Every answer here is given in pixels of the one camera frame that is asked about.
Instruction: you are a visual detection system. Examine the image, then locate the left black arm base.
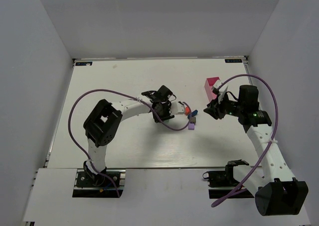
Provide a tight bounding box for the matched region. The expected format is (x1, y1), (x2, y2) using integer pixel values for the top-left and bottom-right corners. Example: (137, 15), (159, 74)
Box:
(72, 169), (126, 198)

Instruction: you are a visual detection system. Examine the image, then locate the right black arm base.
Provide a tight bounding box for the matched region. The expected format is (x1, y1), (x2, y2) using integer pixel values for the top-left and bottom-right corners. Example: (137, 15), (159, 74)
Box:
(202, 160), (249, 199)

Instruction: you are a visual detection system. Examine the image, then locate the olive brown cube block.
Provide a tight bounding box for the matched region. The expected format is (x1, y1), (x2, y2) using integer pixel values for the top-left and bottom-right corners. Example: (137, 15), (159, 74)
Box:
(190, 117), (196, 124)

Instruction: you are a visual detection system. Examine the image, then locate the blue table label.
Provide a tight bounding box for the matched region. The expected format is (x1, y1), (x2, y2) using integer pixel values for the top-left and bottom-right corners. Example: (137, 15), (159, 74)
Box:
(225, 59), (242, 63)
(75, 62), (93, 66)

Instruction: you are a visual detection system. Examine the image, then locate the pink plastic box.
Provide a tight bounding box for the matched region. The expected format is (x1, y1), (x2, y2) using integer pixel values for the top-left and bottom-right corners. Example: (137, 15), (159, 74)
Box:
(204, 77), (220, 102)

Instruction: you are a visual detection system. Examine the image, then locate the dark blue long block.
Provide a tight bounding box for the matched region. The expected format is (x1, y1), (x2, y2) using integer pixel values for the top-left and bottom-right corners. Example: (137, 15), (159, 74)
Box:
(187, 110), (198, 119)

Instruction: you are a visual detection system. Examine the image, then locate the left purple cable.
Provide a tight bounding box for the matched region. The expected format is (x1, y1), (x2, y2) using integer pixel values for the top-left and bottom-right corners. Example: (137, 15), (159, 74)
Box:
(68, 89), (191, 197)

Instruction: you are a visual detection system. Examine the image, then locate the left blue table label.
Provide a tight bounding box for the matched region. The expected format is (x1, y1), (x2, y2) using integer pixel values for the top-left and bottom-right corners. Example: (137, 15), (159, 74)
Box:
(75, 62), (93, 66)

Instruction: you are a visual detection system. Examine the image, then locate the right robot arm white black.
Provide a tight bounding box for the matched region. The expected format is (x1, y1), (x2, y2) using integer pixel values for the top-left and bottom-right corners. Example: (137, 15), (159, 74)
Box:
(204, 85), (309, 216)

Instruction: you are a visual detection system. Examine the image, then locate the small purple cube block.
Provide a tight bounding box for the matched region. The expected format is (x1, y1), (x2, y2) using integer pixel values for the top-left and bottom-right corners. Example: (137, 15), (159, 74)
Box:
(188, 123), (195, 130)

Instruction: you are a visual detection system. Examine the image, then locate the red cube block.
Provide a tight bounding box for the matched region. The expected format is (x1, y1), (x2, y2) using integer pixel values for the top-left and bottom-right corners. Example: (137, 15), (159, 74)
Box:
(184, 107), (191, 115)

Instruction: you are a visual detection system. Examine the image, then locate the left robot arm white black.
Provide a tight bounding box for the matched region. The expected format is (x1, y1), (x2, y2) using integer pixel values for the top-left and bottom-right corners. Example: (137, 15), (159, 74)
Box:
(84, 85), (174, 178)

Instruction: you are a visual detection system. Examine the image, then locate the right blue table label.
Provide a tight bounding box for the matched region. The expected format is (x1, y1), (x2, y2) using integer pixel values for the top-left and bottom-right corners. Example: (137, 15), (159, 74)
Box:
(225, 59), (242, 63)

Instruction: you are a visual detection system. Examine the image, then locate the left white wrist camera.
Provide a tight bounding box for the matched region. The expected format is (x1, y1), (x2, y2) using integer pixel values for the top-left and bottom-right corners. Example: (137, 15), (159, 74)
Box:
(169, 102), (185, 115)

